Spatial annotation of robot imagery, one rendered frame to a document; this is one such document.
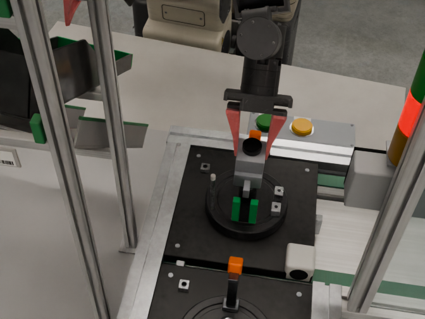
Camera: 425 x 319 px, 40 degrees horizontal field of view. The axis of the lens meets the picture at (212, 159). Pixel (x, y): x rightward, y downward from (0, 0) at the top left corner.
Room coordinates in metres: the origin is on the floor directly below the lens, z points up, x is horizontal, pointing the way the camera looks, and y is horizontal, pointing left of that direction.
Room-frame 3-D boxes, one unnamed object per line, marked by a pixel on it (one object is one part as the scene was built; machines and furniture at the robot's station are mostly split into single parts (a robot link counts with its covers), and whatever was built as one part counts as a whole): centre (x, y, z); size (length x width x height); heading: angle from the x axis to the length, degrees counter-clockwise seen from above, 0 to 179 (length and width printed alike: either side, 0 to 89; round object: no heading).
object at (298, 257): (0.51, -0.14, 0.97); 0.05 x 0.05 x 0.04; 83
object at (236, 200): (0.58, -0.04, 1.01); 0.01 x 0.01 x 0.05; 83
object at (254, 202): (0.57, -0.07, 1.01); 0.01 x 0.01 x 0.05; 83
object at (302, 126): (0.82, -0.17, 0.96); 0.04 x 0.04 x 0.02
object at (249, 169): (0.61, -0.06, 1.09); 0.08 x 0.04 x 0.07; 174
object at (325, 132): (0.82, -0.17, 0.93); 0.21 x 0.07 x 0.06; 83
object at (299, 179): (0.62, -0.06, 0.96); 0.24 x 0.24 x 0.02; 83
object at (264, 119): (0.83, -0.10, 0.96); 0.04 x 0.04 x 0.02
